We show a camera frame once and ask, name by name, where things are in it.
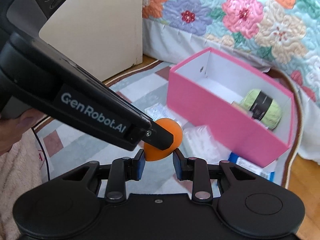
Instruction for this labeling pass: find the person's left hand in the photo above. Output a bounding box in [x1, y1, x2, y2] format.
[0, 111, 48, 156]

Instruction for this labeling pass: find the blue wet wipes packet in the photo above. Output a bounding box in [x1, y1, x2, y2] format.
[229, 152, 276, 182]

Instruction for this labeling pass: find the clear floss pick box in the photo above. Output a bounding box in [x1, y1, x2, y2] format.
[183, 126, 227, 163]

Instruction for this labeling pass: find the pale fuzzy garment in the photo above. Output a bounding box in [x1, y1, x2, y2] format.
[0, 130, 50, 232]

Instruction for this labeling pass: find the green yarn ball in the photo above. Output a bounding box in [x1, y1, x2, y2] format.
[239, 88, 282, 131]

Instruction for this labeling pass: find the checkered rug with brown border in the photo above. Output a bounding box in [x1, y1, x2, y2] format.
[32, 59, 305, 188]

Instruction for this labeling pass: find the thin black cable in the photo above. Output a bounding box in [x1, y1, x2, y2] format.
[32, 127, 51, 182]

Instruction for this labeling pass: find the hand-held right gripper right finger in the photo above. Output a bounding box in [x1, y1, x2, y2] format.
[172, 149, 262, 202]

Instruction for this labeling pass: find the orange makeup sponge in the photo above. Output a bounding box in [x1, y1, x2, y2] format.
[144, 118, 183, 162]

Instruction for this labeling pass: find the pink cardboard box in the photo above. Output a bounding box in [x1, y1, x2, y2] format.
[167, 47, 294, 168]

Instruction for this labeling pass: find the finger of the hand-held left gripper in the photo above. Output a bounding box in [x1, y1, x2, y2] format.
[144, 120, 174, 152]

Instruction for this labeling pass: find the beige cabinet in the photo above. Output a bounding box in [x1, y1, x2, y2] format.
[39, 0, 144, 82]

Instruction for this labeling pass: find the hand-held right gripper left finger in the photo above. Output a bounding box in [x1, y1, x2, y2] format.
[61, 149, 147, 202]

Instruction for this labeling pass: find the small white packet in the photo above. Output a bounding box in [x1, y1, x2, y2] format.
[146, 103, 171, 121]

